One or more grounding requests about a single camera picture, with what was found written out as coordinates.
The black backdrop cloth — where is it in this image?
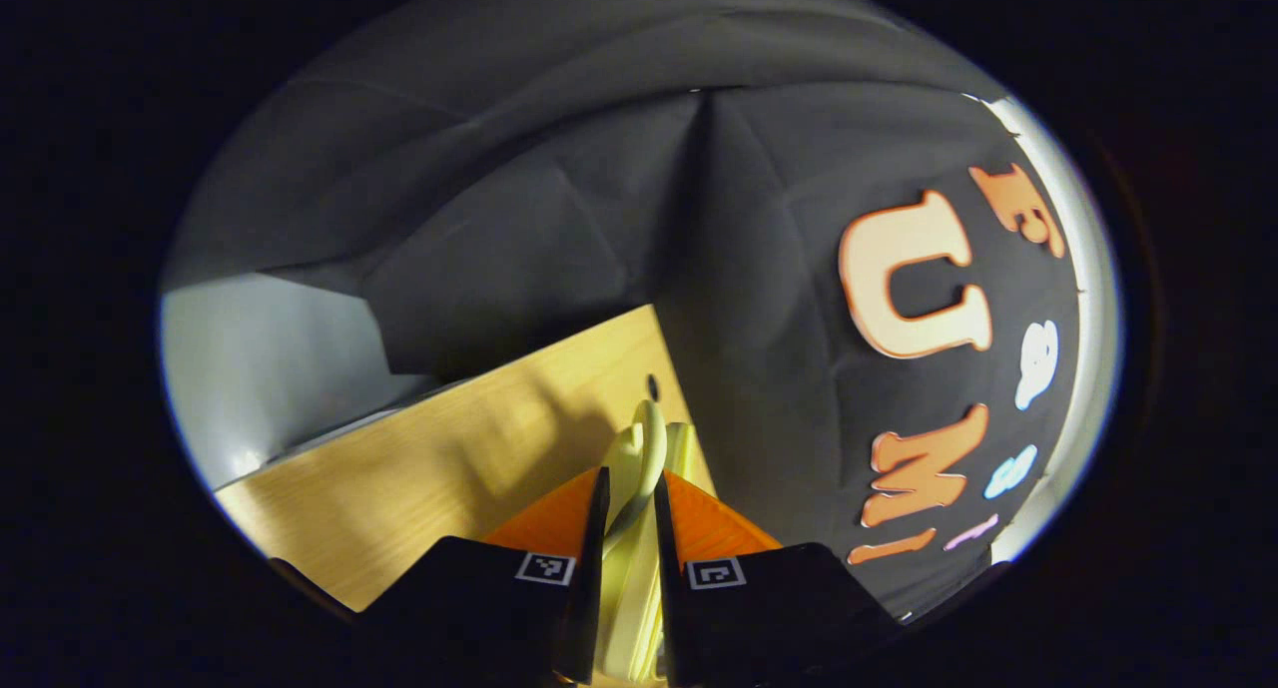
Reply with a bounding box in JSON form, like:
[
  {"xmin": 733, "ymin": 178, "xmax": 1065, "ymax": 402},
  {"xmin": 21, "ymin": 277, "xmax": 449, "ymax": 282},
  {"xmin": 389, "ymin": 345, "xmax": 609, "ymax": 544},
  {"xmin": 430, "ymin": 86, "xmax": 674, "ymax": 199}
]
[{"xmin": 165, "ymin": 0, "xmax": 1099, "ymax": 619}]

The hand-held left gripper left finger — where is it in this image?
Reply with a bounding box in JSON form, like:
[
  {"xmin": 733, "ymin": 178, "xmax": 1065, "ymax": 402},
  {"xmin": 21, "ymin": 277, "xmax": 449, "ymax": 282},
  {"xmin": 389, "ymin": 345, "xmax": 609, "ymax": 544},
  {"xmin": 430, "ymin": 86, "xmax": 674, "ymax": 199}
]
[{"xmin": 359, "ymin": 466, "xmax": 612, "ymax": 685}]

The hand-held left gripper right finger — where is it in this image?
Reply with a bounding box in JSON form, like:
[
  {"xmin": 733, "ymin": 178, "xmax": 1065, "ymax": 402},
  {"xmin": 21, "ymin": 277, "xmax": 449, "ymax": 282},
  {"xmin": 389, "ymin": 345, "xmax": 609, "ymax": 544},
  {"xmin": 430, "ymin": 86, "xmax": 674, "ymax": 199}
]
[{"xmin": 654, "ymin": 470, "xmax": 906, "ymax": 687}]

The cream yellow small suitcase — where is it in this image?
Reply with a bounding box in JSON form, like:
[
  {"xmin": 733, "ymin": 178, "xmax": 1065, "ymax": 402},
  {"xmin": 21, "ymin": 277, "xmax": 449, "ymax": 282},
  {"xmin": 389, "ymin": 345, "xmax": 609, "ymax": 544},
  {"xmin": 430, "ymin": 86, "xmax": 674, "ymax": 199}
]
[{"xmin": 596, "ymin": 398, "xmax": 720, "ymax": 684}]

